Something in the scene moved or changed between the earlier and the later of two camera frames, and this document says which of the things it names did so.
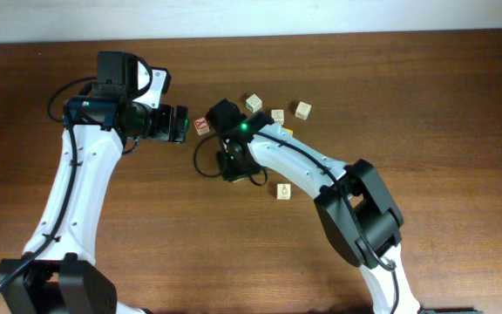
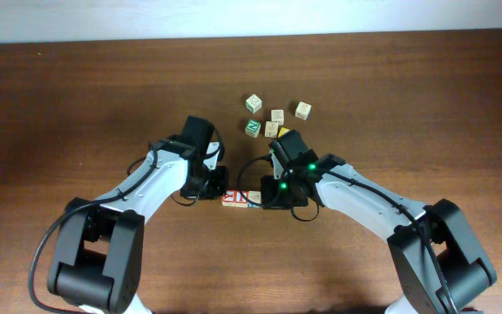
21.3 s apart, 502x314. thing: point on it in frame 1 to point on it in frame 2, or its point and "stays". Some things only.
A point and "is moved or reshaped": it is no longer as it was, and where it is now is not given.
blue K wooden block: [278, 116] stays
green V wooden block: [254, 103] stays
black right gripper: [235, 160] to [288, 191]
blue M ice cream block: [283, 191] is moved or reshaped
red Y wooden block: [201, 126] is moved or reshaped
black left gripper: [179, 123] to [219, 186]
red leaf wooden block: [303, 111] stays
